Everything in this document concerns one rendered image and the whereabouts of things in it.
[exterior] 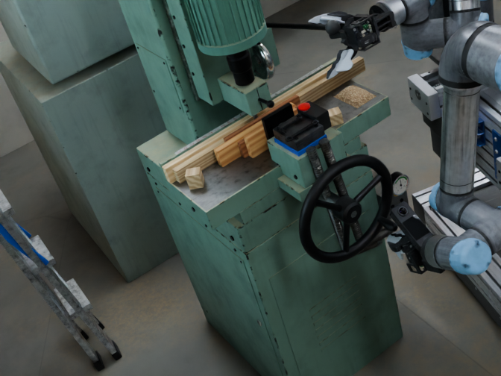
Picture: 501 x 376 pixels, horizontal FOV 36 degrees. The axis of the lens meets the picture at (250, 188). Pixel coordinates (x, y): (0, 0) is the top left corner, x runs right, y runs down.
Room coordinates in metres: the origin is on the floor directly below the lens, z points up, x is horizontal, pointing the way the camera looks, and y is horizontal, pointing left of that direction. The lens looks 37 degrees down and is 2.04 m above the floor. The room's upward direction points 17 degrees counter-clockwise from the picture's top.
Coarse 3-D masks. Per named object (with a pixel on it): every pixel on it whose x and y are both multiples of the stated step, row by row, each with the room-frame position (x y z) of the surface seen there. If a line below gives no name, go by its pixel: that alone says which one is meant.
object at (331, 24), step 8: (272, 24) 1.84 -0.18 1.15; (280, 24) 1.81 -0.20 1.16; (288, 24) 1.78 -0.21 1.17; (296, 24) 1.75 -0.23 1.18; (304, 24) 1.71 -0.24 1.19; (312, 24) 1.68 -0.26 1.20; (320, 24) 1.66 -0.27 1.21; (328, 24) 1.61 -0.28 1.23; (336, 24) 1.60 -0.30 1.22; (328, 32) 1.60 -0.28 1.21; (336, 32) 1.60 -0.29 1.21
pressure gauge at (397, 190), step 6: (396, 174) 1.68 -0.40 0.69; (402, 174) 1.67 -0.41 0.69; (396, 180) 1.66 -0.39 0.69; (402, 180) 1.67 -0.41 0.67; (408, 180) 1.67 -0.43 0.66; (396, 186) 1.66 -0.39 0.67; (402, 186) 1.67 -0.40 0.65; (408, 186) 1.67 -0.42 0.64; (396, 192) 1.66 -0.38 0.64; (402, 192) 1.66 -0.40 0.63
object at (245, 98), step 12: (228, 72) 1.84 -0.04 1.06; (228, 84) 1.78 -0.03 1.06; (252, 84) 1.74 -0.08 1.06; (264, 84) 1.73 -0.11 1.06; (228, 96) 1.79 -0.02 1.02; (240, 96) 1.73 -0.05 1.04; (252, 96) 1.71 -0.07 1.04; (264, 96) 1.72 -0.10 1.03; (240, 108) 1.75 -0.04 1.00; (252, 108) 1.71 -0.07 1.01; (264, 108) 1.72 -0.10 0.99
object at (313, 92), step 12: (360, 60) 1.90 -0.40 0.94; (348, 72) 1.88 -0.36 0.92; (360, 72) 1.90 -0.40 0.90; (312, 84) 1.85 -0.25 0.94; (324, 84) 1.85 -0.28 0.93; (336, 84) 1.86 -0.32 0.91; (300, 96) 1.81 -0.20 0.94; (312, 96) 1.83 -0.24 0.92; (216, 144) 1.71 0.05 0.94; (204, 156) 1.68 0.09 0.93; (180, 168) 1.65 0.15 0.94; (204, 168) 1.68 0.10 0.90; (180, 180) 1.65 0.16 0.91
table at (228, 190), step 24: (384, 96) 1.75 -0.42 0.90; (360, 120) 1.70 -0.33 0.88; (216, 168) 1.66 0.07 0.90; (240, 168) 1.63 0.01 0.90; (264, 168) 1.60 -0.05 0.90; (192, 192) 1.59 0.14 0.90; (216, 192) 1.56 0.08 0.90; (240, 192) 1.54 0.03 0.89; (264, 192) 1.56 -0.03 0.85; (288, 192) 1.55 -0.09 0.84; (216, 216) 1.51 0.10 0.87
